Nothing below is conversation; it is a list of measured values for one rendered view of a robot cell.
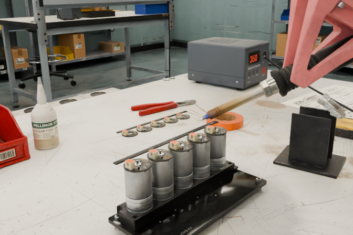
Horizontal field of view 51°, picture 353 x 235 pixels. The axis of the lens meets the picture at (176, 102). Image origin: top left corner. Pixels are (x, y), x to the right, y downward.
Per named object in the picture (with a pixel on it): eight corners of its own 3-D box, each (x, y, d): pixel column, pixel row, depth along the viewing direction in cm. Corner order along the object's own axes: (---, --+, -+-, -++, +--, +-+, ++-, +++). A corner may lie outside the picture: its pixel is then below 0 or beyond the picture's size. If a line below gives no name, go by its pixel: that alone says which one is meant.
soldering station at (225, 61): (268, 82, 87) (270, 41, 85) (244, 92, 79) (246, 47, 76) (213, 73, 96) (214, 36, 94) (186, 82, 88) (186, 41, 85)
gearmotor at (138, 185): (158, 213, 34) (157, 162, 33) (138, 225, 33) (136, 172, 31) (141, 203, 36) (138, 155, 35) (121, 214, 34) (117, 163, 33)
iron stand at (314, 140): (311, 200, 45) (372, 149, 40) (257, 149, 47) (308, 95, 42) (323, 179, 50) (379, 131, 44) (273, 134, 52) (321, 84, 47)
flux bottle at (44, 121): (36, 152, 51) (27, 81, 48) (33, 143, 54) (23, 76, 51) (62, 147, 52) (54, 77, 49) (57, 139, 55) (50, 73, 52)
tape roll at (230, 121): (200, 120, 62) (200, 114, 62) (231, 116, 64) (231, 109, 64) (217, 132, 57) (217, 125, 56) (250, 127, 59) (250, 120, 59)
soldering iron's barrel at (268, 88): (213, 126, 32) (281, 94, 32) (205, 110, 32) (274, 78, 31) (210, 120, 34) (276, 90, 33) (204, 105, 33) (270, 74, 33)
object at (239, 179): (214, 169, 45) (215, 160, 45) (267, 189, 41) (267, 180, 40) (107, 228, 34) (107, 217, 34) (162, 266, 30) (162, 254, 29)
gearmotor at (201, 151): (214, 180, 40) (215, 136, 39) (199, 189, 39) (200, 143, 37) (197, 173, 42) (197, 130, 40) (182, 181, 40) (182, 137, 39)
